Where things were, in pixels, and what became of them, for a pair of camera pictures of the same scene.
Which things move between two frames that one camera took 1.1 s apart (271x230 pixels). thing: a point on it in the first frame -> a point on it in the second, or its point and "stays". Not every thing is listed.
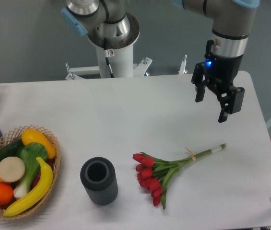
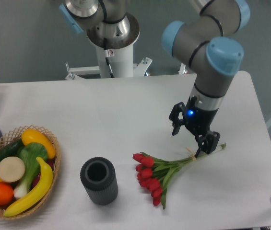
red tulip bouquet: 153,174 stays
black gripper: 221,71 -> 197,120
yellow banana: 42,189 stays
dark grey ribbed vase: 99,177 stays
